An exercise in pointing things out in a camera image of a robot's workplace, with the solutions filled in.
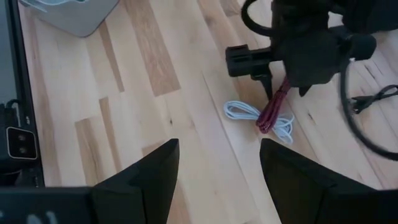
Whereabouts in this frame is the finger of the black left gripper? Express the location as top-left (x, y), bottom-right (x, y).
top-left (298, 85), bottom-right (313, 98)
top-left (252, 72), bottom-right (275, 101)

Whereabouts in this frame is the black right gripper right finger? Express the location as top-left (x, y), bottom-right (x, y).
top-left (259, 138), bottom-right (398, 224)

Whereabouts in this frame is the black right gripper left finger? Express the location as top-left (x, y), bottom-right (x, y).
top-left (91, 138), bottom-right (181, 224)

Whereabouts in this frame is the red USB-C cable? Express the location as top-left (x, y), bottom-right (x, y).
top-left (255, 77), bottom-right (292, 135)

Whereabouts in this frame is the white USB-C cable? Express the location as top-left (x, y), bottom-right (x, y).
top-left (223, 100), bottom-right (295, 145)

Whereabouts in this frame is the light grey plastic tray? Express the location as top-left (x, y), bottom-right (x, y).
top-left (17, 0), bottom-right (121, 39)

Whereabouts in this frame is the black left wrist camera cable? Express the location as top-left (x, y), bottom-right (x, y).
top-left (339, 57), bottom-right (398, 162)

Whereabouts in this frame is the black USB-C cable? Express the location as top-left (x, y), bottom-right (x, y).
top-left (349, 84), bottom-right (398, 115)

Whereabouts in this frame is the table-level camera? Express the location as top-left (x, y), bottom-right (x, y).
top-left (5, 126), bottom-right (39, 161)

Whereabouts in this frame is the black aluminium table frame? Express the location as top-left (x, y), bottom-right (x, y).
top-left (6, 0), bottom-right (45, 188)

